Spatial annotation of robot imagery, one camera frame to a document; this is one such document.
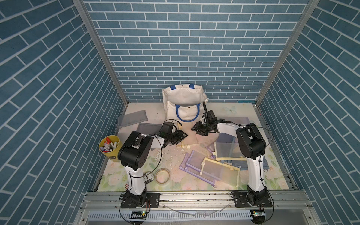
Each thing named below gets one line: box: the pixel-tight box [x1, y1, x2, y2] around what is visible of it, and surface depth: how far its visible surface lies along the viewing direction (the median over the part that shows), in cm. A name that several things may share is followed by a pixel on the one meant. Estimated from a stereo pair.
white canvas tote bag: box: [162, 84, 209, 126], surface depth 104 cm
